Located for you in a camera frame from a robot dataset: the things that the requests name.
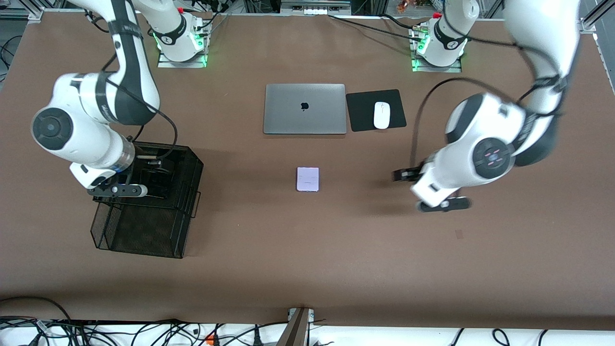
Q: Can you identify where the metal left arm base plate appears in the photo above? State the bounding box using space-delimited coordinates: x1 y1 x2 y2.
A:
411 55 463 74

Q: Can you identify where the thick black floor cable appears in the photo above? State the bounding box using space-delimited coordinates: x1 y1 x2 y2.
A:
0 296 73 322

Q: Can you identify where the thin black power cable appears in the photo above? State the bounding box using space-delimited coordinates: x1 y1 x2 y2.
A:
328 13 418 39

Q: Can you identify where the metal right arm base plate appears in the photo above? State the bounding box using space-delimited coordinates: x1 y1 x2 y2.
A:
158 48 208 69

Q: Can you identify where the black mesh desk organizer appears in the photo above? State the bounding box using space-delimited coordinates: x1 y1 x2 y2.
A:
90 139 204 259

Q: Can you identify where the grey metal camera post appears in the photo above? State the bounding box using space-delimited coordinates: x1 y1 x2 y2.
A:
276 308 315 346

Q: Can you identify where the black mouse pad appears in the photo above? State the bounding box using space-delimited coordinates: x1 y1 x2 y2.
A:
346 89 407 132

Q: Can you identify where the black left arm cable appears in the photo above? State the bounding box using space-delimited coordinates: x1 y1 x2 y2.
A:
409 77 567 166

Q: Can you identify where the lavender folding phone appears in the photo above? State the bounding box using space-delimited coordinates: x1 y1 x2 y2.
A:
296 167 320 192

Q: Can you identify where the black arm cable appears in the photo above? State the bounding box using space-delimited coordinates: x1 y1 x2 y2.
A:
409 77 567 166
98 48 179 161

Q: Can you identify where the grey power strip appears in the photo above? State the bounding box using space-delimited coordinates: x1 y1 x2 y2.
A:
281 0 351 15

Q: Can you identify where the aluminium frame profile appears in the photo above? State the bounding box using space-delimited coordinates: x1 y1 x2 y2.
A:
578 0 615 34

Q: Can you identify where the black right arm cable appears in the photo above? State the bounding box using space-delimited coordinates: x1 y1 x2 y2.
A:
98 48 179 161

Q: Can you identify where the white computer mouse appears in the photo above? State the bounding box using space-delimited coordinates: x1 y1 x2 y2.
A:
374 101 390 130

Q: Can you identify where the grey closed laptop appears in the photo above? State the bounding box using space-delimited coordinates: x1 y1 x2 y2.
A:
263 84 347 135

